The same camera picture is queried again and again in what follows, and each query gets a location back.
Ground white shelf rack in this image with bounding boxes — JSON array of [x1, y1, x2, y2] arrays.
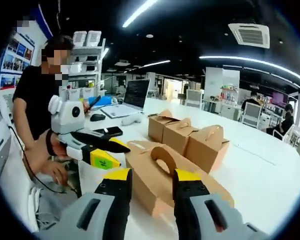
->
[[64, 38, 108, 101]]

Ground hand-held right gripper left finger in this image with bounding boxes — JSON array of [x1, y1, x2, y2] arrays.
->
[[57, 167, 134, 240]]

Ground purple wall screen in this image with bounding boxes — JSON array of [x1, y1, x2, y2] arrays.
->
[[271, 90, 290, 106]]

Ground blue flat box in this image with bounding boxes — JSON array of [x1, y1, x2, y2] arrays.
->
[[88, 96, 114, 110]]

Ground white ribbed container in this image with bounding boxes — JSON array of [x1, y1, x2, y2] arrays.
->
[[72, 30, 88, 47], [86, 30, 102, 47]]

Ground person's grey trouser legs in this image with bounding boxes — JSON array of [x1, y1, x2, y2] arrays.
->
[[27, 187, 77, 232]]

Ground black smartphone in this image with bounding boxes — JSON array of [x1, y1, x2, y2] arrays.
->
[[88, 126, 124, 139]]

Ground brown paper box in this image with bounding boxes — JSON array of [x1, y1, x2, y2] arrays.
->
[[161, 117, 202, 156], [184, 124, 230, 174], [125, 139, 235, 219], [147, 109, 182, 146]]

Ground wall poster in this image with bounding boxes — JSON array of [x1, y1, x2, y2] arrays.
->
[[0, 31, 36, 91]]

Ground white rounded object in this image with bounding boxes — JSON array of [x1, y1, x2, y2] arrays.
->
[[121, 115, 142, 126]]

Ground ceiling air conditioner unit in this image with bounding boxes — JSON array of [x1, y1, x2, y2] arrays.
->
[[227, 22, 271, 50]]

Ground long curved ceiling light strip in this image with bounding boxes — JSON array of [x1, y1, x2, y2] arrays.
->
[[121, 0, 161, 29]]

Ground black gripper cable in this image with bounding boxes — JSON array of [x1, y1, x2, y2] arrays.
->
[[7, 124, 80, 200]]

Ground person's left hand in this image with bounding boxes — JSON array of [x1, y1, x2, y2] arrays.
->
[[45, 129, 74, 161]]

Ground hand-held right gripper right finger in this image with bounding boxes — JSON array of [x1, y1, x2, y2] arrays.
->
[[172, 168, 243, 240]]

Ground black computer mouse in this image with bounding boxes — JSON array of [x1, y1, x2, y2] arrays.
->
[[89, 113, 107, 123]]

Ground person's white shirt torso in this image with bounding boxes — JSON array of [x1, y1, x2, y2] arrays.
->
[[0, 119, 41, 231]]

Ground white mesh office chair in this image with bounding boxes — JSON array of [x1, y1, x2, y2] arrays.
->
[[185, 88, 205, 109], [240, 102, 263, 129]]

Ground grey chest device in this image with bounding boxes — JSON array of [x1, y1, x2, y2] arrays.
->
[[0, 96, 13, 177]]

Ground silver laptop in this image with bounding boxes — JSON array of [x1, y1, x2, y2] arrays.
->
[[100, 79, 151, 119]]

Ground shelf with colourful goods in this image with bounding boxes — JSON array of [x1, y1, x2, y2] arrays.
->
[[219, 84, 240, 104]]

